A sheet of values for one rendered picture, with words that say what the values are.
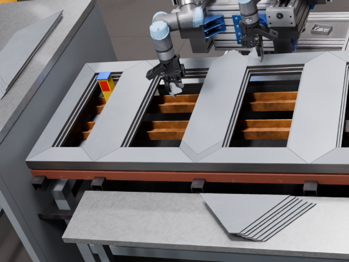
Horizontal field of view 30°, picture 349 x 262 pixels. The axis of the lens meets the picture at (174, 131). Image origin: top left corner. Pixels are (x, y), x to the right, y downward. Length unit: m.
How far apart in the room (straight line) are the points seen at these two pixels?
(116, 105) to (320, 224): 1.14
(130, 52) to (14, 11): 1.56
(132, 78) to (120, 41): 2.17
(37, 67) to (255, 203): 1.28
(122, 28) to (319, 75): 2.86
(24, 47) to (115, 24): 2.35
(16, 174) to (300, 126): 1.23
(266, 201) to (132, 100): 0.89
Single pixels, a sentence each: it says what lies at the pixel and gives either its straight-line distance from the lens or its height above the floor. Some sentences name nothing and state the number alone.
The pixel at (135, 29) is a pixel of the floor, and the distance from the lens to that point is 5.42.
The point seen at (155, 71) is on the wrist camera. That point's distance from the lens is 2.77.
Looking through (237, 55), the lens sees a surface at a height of 0.86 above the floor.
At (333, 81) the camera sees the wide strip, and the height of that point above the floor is 0.86.
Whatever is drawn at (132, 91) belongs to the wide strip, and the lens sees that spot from 3.07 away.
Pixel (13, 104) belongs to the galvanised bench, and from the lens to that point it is 2.95.
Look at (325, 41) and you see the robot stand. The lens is 4.29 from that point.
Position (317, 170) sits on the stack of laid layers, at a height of 0.83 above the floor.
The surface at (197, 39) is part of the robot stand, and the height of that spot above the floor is 0.81.
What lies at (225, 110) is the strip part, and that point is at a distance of 2.78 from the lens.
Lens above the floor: 2.53
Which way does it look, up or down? 37 degrees down
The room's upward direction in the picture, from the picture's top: 17 degrees counter-clockwise
